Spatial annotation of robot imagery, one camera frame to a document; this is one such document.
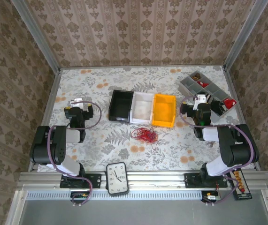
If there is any yellow plastic bin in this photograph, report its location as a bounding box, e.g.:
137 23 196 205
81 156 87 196
151 93 177 128

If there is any black plastic bin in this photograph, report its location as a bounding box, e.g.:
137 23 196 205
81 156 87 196
107 90 134 124

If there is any white plastic bin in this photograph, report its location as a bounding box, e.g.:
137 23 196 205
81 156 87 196
129 91 155 125

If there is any thin red cable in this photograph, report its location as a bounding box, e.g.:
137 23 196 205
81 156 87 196
130 127 159 150

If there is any black cloth item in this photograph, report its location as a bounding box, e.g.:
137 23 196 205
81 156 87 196
214 100 228 116

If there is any black white striped cloth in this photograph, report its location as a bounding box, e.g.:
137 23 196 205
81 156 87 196
204 93 215 105

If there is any red white toy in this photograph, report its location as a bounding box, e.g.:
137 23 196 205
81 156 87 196
222 97 237 110

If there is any grey compartment organizer box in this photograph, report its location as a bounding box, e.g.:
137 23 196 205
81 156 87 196
179 70 238 123

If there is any floral tablecloth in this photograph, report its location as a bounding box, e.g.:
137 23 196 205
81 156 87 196
37 65 258 173

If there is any black white analog clock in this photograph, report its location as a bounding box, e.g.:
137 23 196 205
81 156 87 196
105 161 129 196

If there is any small black circuit board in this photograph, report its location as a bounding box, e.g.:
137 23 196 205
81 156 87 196
69 191 90 204
201 191 221 203

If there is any black terminal board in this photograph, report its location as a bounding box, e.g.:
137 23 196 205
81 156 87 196
230 168 252 201

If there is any grey metal front panel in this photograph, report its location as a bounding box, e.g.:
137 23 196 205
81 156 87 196
6 189 268 225

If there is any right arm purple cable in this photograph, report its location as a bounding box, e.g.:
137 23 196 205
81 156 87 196
179 95 254 207

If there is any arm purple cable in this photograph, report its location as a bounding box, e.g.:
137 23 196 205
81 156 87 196
179 95 254 207
47 100 102 208

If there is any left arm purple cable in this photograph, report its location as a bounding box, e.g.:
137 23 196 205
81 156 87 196
47 100 102 208

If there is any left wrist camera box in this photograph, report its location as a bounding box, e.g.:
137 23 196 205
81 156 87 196
69 97 89 110

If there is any aluminium table side rail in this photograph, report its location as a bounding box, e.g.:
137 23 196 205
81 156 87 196
27 69 62 173
222 67 261 171

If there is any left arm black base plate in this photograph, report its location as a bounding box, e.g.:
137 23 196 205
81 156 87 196
60 173 101 189

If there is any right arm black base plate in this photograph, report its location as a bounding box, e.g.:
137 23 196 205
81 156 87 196
184 172 228 189

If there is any aluminium front rail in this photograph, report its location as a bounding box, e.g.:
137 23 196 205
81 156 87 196
18 170 268 191

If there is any aluminium frame post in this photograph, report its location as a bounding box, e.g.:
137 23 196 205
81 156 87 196
222 0 268 71
10 0 62 73

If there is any slotted grey cable duct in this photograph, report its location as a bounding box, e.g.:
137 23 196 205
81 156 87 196
25 190 240 200

